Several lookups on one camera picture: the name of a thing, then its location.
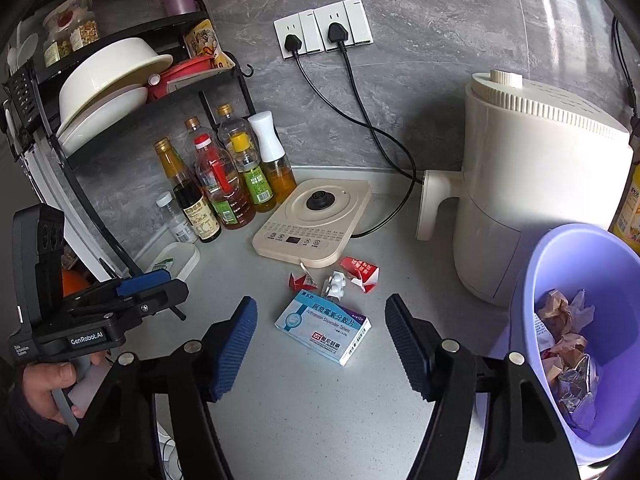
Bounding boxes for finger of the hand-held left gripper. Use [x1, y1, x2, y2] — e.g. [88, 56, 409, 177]
[65, 269, 171, 306]
[117, 280, 190, 322]

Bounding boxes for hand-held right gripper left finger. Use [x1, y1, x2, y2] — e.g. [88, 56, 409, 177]
[75, 296, 259, 480]

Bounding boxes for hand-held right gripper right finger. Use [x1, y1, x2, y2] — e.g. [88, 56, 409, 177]
[385, 294, 581, 480]

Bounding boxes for blue medicine box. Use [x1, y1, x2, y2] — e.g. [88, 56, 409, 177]
[274, 290, 374, 367]

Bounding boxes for small red white wrapper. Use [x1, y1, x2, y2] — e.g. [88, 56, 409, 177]
[287, 269, 319, 292]

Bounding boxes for white pill blister pack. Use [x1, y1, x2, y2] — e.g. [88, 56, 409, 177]
[320, 271, 350, 302]

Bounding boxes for brown paper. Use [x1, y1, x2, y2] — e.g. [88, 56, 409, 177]
[542, 334, 592, 386]
[536, 288, 571, 330]

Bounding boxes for foil sheet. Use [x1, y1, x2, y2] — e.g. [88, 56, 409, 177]
[554, 354, 599, 432]

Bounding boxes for purple plastic bucket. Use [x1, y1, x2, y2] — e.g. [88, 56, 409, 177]
[507, 223, 640, 466]

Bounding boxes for person's left hand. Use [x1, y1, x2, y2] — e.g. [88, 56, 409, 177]
[22, 349, 109, 427]

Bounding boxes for white plastic container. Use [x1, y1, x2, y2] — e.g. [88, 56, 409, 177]
[144, 242, 201, 282]

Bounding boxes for small clear bottle white cap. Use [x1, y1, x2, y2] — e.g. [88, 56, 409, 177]
[156, 192, 199, 244]

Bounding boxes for white cutting boards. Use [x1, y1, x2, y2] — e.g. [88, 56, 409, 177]
[20, 144, 122, 282]

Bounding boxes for dark sauce bottle gold cap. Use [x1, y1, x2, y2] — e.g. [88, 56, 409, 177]
[153, 136, 222, 244]

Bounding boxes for oil bottle red cap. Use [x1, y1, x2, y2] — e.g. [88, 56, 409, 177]
[194, 133, 257, 231]

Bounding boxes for cream induction cooker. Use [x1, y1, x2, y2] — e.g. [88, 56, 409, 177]
[251, 178, 374, 269]

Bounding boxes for green label bottle yellow cap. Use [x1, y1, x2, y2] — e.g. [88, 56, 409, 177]
[230, 132, 278, 213]

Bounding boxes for cream plate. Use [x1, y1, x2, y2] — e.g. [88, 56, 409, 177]
[56, 86, 150, 157]

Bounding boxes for clear bottle gold cap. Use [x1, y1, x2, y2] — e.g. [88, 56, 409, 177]
[216, 103, 252, 143]

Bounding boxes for black grater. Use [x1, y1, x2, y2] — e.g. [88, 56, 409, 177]
[2, 59, 42, 117]

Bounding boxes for white oil spray bottle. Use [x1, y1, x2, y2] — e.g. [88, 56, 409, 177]
[248, 110, 298, 204]

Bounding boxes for large cream bowl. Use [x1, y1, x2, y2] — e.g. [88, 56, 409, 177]
[58, 37, 174, 127]

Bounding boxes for cream air fryer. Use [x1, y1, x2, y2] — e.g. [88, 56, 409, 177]
[416, 70, 637, 309]

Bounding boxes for black dish rack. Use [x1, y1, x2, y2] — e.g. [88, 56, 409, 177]
[2, 10, 253, 321]

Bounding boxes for white spoon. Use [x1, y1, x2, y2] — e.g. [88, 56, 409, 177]
[7, 32, 40, 74]

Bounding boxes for yellow snack packet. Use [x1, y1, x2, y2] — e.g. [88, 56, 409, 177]
[182, 19, 236, 69]

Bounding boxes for clear jars with grains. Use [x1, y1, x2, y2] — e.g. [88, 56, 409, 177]
[42, 0, 102, 68]

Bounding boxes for yellow detergent bottle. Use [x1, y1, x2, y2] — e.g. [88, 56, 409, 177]
[609, 160, 640, 257]

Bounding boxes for black power cable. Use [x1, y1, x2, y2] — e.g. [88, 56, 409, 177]
[339, 44, 426, 183]
[294, 54, 418, 237]

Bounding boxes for white wall socket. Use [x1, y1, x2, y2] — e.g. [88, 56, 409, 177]
[274, 10, 324, 60]
[314, 0, 375, 53]

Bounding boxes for hanging black cable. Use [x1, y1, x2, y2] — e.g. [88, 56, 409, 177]
[612, 17, 640, 111]

